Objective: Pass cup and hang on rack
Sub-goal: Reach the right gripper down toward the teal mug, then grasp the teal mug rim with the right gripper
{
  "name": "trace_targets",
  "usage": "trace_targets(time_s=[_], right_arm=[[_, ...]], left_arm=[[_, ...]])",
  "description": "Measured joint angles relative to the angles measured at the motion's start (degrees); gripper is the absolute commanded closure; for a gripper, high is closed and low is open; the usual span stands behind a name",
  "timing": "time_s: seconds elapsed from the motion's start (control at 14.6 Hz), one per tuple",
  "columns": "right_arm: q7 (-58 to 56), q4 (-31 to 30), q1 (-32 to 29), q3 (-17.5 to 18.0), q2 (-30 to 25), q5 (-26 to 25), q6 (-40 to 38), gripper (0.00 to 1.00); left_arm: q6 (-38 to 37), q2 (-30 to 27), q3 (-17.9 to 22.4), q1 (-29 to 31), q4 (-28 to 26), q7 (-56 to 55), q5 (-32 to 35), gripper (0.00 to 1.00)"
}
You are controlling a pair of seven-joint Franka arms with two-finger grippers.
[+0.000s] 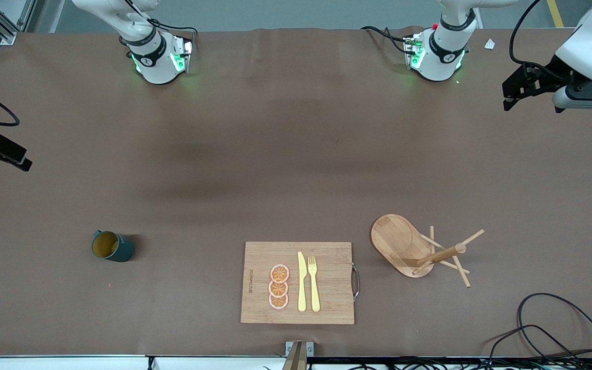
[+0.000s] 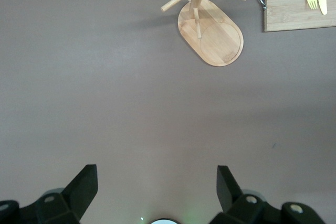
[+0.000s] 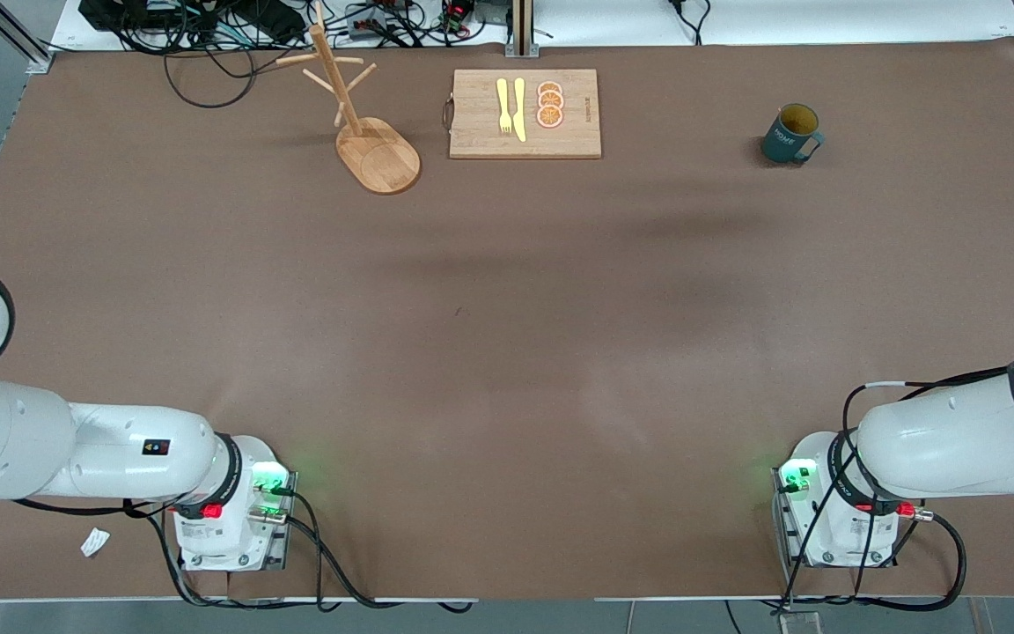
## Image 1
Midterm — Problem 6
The dark green mug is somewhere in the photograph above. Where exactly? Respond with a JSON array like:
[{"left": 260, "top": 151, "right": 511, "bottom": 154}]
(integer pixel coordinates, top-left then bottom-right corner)
[{"left": 91, "top": 230, "right": 136, "bottom": 263}]

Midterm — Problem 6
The wooden mug rack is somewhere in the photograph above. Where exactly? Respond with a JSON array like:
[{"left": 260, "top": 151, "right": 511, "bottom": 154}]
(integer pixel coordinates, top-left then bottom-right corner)
[{"left": 371, "top": 214, "right": 485, "bottom": 288}]

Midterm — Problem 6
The brown table cover sheet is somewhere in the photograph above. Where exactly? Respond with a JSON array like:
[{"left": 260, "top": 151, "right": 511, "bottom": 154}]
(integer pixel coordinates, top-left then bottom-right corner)
[{"left": 0, "top": 27, "right": 592, "bottom": 358}]

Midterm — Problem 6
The wooden cutting board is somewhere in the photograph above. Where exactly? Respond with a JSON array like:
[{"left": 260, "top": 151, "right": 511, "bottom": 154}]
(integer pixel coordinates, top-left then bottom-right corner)
[{"left": 240, "top": 242, "right": 361, "bottom": 325}]

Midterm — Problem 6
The yellow plastic fork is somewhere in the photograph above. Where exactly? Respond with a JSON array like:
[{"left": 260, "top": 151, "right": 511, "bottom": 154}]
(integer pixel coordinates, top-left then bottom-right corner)
[{"left": 308, "top": 256, "right": 321, "bottom": 313}]

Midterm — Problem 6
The yellow plastic knife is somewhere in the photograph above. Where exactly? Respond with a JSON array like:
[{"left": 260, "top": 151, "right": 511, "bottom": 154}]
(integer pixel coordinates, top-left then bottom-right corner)
[{"left": 298, "top": 251, "right": 307, "bottom": 312}]

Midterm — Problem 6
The black left base cable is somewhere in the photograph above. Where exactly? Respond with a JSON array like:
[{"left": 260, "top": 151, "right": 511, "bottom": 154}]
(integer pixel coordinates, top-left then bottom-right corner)
[{"left": 362, "top": 26, "right": 410, "bottom": 54}]

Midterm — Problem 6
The black base cable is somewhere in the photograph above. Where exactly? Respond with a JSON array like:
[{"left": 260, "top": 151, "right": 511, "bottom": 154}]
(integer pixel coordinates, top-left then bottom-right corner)
[
  {"left": 150, "top": 18, "right": 199, "bottom": 52},
  {"left": 362, "top": 26, "right": 410, "bottom": 54}
]

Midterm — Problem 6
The black right base cable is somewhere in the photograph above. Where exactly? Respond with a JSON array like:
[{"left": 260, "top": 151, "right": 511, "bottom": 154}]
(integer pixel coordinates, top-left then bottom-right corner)
[{"left": 150, "top": 18, "right": 199, "bottom": 52}]

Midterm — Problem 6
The black looped cable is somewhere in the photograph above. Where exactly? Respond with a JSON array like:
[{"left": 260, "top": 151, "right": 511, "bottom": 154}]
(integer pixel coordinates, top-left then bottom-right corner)
[{"left": 516, "top": 293, "right": 592, "bottom": 363}]

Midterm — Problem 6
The black thin cable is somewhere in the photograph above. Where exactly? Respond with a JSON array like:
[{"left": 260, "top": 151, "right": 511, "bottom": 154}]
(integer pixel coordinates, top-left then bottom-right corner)
[{"left": 481, "top": 324, "right": 592, "bottom": 370}]

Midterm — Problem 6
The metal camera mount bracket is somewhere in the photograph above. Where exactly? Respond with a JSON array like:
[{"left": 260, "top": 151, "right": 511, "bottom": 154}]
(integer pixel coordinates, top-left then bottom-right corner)
[{"left": 282, "top": 341, "right": 315, "bottom": 370}]

